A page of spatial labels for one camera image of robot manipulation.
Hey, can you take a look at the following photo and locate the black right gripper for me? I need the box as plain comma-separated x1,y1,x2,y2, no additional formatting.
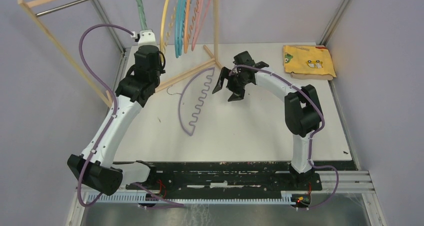
213,66,250,102

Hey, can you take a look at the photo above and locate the purple plastic hanger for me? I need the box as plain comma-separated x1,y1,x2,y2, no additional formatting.
166,67,216,136

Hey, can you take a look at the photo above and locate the orange wavy plastic hanger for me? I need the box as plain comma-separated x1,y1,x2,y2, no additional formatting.
183,0,192,54

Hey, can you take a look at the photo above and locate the pink wire hanger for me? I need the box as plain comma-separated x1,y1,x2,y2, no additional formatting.
191,0,212,51

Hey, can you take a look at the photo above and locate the yellow plastic hanger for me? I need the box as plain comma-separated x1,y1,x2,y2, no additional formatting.
159,0,176,54

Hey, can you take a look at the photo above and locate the green plastic hanger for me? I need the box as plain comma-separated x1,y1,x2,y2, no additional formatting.
135,0,148,30

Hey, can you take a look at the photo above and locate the teal plastic hanger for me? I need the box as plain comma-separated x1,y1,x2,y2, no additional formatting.
174,0,187,58

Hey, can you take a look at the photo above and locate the blue wavy plastic hanger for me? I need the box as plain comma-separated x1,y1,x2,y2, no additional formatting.
174,0,191,58

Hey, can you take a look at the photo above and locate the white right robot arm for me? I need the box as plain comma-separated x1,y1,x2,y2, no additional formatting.
212,51,325,190

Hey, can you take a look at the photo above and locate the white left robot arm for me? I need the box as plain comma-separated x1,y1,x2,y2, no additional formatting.
67,45,165,195

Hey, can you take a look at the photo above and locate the yellow printed folded cloth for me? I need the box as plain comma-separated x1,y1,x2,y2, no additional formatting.
282,45,337,81

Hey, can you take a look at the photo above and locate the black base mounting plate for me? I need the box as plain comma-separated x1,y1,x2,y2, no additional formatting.
141,161,322,199

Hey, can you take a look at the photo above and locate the metal hanging rod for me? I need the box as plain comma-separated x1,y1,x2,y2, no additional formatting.
35,0,92,18

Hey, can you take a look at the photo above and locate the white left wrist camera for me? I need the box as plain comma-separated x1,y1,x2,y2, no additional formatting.
131,29,158,46

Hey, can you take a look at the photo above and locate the white slotted cable duct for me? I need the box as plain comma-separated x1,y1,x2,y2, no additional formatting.
97,190,298,205

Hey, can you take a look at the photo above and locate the wooden clothes rack frame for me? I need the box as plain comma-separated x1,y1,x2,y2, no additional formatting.
17,0,223,107

